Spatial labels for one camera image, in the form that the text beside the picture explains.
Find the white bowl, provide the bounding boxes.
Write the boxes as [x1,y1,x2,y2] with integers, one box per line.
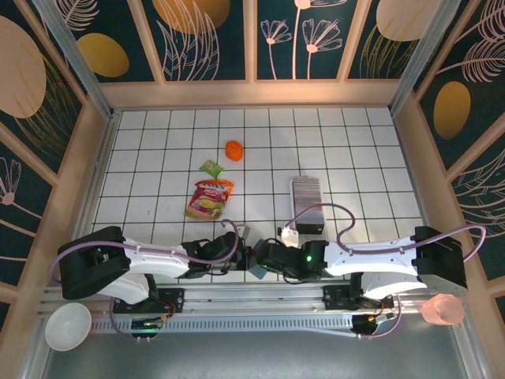
[44,302,92,352]

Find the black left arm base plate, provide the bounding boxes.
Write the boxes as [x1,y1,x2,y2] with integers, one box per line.
[114,287,186,317]

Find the fruit candy bag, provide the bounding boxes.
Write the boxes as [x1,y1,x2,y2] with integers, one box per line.
[184,179,234,221]

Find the stack of plastic cards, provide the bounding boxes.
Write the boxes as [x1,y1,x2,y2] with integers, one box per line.
[294,177,324,224]

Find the aluminium side rail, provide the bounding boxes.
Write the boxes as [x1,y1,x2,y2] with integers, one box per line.
[392,112,445,280]
[69,112,118,277]

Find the aluminium corner post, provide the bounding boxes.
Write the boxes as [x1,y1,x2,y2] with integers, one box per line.
[388,0,463,116]
[31,0,116,122]

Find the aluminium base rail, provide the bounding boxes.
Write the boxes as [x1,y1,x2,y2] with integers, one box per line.
[39,280,466,317]

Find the orange toy fruit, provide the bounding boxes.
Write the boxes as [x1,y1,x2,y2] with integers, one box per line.
[225,140,245,162]

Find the black controller box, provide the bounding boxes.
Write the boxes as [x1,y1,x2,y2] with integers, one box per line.
[352,314,382,340]
[131,315,163,341]

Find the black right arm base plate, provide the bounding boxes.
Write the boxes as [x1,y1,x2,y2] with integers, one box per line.
[322,284,395,317]

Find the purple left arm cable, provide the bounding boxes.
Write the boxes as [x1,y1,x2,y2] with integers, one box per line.
[49,219,242,283]

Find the pink plastic cup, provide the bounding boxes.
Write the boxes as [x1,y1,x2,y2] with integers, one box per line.
[421,292,466,327]

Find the green snack packet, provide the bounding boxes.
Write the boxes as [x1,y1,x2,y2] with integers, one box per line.
[199,159,225,178]

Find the white plastic basket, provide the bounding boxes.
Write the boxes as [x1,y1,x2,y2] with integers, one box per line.
[290,176,327,238]

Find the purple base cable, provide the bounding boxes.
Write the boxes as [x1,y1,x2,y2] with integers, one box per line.
[109,303,140,341]
[357,295,406,341]

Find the slotted grey cable duct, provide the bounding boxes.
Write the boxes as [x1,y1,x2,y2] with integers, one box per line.
[90,314,356,336]

